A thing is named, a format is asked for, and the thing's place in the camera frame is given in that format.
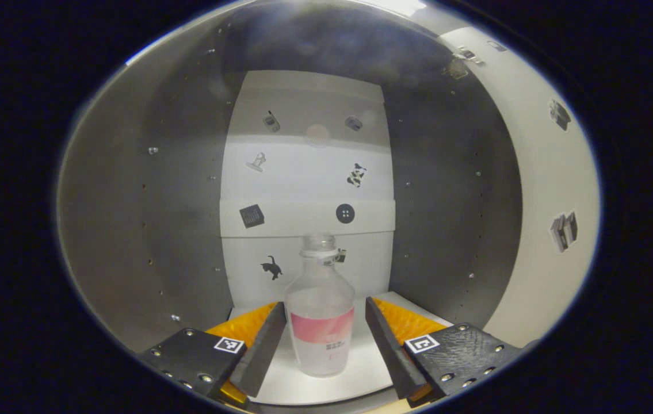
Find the metal door hinge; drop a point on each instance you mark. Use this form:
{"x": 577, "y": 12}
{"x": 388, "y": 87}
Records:
{"x": 464, "y": 60}

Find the beige cabinet door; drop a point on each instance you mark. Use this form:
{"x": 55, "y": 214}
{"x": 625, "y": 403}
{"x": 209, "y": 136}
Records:
{"x": 539, "y": 172}

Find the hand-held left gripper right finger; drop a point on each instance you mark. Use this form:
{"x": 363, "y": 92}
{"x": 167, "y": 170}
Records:
{"x": 389, "y": 351}

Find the dark grey cabinet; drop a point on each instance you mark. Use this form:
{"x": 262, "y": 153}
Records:
{"x": 188, "y": 201}

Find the clear bottle with red label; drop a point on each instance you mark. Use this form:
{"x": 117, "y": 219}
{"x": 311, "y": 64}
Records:
{"x": 320, "y": 305}

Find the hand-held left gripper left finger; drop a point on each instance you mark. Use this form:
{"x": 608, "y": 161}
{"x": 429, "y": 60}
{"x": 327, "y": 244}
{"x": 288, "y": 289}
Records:
{"x": 260, "y": 356}

